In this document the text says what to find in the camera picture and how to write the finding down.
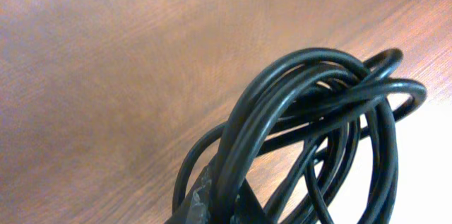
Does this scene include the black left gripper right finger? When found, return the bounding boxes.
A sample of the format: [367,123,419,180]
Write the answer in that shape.
[230,180,272,224]

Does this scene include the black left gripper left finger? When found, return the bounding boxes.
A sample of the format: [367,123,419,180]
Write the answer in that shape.
[165,162,214,224]

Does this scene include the thick black cable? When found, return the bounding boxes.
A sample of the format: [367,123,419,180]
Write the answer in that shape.
[172,47,428,224]

